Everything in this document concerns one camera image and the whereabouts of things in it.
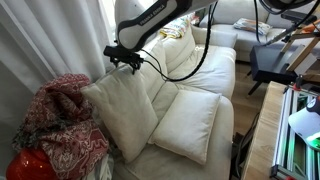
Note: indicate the aluminium frame rail rig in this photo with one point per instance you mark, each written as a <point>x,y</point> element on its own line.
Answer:
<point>293,158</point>

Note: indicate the near beige back cushion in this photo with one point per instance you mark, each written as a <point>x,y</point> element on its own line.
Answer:
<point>154,60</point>

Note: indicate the far beige back cushion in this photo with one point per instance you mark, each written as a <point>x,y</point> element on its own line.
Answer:
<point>178,50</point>

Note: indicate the red patterned blanket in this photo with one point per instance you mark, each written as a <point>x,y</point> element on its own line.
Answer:
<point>59,121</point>

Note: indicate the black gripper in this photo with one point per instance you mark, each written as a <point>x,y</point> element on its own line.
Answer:
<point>119,54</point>

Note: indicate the beige cushion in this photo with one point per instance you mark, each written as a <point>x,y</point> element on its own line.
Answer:
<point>154,60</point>
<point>178,50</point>

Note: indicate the black camera on stand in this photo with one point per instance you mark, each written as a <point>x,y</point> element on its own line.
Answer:
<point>298,17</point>

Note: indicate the large beige throw pillow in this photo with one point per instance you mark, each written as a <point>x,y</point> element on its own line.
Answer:
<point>125,108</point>

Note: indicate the colourful folded blanket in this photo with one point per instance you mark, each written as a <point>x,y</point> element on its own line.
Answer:
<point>178,27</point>

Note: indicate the white curtain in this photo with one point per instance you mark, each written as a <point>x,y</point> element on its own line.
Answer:
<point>39,41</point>

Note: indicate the wooden stand frame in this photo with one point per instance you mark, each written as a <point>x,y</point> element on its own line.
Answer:
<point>302,58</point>

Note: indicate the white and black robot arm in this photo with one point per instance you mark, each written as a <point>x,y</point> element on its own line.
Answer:
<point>135,24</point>

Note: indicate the patterned pillow on sofa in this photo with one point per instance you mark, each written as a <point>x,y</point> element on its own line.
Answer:
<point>252,26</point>

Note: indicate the small beige throw pillow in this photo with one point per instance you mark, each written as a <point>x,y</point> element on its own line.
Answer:
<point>186,127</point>

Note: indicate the light grey sectional sofa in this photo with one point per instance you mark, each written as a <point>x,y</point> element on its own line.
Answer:
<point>227,12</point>

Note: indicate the dark navy coffee table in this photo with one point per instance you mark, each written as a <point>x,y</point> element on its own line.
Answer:
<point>270,64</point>

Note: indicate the shiny red bag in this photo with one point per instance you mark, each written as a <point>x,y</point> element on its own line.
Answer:
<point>30,164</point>

